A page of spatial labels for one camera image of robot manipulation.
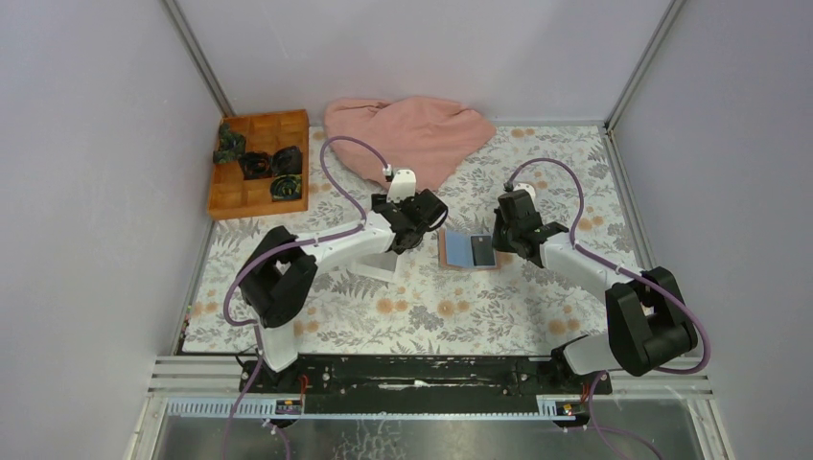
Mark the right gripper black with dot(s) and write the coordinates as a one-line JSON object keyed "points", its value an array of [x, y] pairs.
{"points": [[499, 243]]}

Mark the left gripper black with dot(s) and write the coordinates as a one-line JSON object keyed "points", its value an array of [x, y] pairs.
{"points": [[383, 200]]}

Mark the black credit card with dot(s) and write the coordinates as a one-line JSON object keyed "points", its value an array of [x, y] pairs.
{"points": [[483, 253]]}

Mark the brown leather card holder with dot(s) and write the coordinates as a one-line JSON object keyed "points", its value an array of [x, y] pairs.
{"points": [[455, 251]]}

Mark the white translucent card box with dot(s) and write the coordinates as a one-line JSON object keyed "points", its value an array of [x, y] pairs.
{"points": [[381, 266]]}

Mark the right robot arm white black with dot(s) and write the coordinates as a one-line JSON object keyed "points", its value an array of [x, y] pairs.
{"points": [[645, 326]]}

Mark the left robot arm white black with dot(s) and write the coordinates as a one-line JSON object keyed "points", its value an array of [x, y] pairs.
{"points": [[278, 276]]}

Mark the floral table mat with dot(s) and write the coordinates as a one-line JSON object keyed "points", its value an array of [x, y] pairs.
{"points": [[514, 309]]}

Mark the pink cloth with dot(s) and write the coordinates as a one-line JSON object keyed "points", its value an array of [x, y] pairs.
{"points": [[430, 136]]}

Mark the dark patterned rolled sock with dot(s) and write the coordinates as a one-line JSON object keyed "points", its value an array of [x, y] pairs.
{"points": [[286, 187]]}

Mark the black rolled sock right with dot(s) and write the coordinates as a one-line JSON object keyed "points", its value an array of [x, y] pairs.
{"points": [[287, 161]]}

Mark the black rolled sock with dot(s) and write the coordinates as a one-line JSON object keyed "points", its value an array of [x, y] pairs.
{"points": [[255, 165], [287, 161]]}

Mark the black rolled sock left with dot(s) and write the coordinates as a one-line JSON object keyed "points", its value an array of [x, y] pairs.
{"points": [[255, 165]]}

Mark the wooden compartment tray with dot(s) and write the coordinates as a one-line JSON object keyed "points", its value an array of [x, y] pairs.
{"points": [[232, 197]]}

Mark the green patterned rolled sock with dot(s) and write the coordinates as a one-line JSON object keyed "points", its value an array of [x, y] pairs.
{"points": [[231, 145]]}

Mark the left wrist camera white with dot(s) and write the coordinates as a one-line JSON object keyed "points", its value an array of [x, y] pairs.
{"points": [[402, 185]]}

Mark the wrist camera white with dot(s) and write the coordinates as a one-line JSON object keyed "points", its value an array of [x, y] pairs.
{"points": [[530, 189], [402, 185]]}

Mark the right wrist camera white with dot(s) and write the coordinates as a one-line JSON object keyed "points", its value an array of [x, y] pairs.
{"points": [[530, 189]]}

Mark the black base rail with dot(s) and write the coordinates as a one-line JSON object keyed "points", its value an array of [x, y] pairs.
{"points": [[419, 385]]}

